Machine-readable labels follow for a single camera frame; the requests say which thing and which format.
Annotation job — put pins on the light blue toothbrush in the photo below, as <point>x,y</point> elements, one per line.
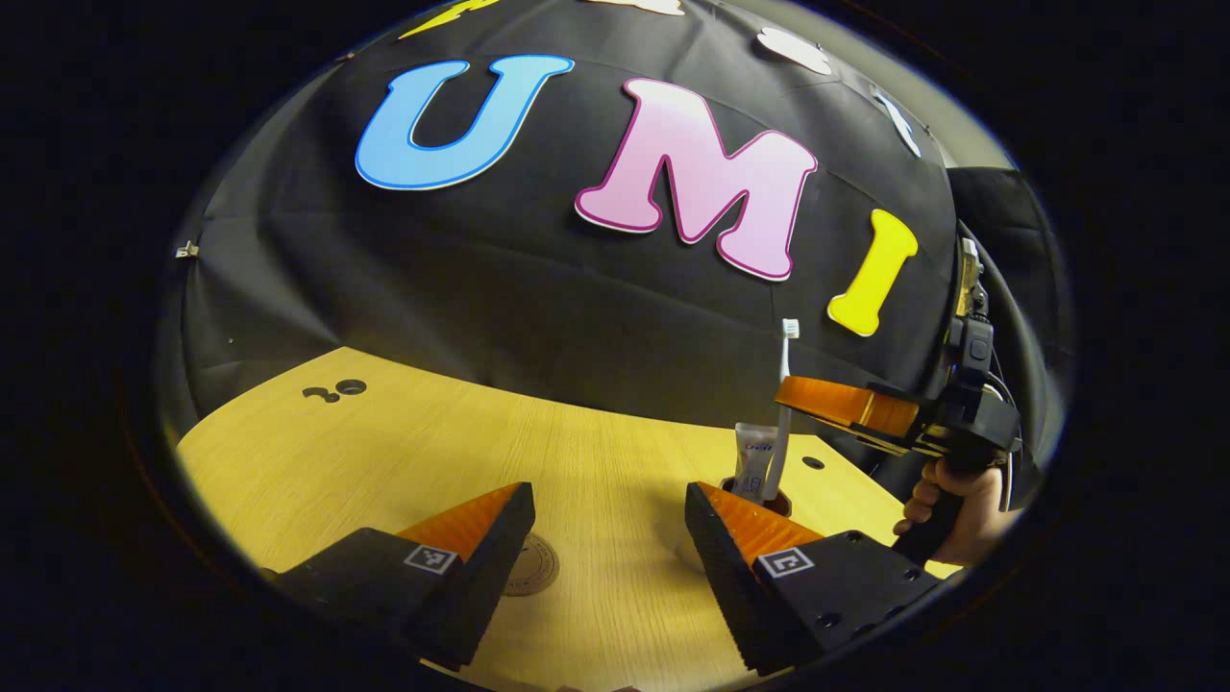
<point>791,329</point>

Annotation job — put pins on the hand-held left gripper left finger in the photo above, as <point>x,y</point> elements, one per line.
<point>495,567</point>

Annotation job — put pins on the black backdrop cloth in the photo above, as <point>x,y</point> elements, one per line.
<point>528,288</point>

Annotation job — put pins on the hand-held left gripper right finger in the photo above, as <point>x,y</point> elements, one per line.
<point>721,567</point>

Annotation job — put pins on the white toothpaste tube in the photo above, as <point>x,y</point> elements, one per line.
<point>754,461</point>

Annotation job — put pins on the wooden desktop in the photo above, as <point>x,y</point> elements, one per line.
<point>432,452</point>

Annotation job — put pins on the round cork coaster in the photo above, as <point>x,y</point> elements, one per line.
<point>540,567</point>

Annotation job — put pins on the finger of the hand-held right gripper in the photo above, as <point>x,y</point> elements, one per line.
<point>836,399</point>
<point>889,444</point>

